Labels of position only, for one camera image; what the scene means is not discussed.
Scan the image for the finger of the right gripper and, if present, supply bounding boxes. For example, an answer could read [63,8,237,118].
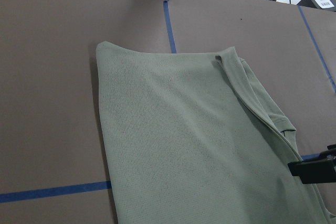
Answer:
[287,144,335,184]

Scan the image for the olive green long-sleeve shirt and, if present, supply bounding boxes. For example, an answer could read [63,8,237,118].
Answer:
[96,41,335,223]

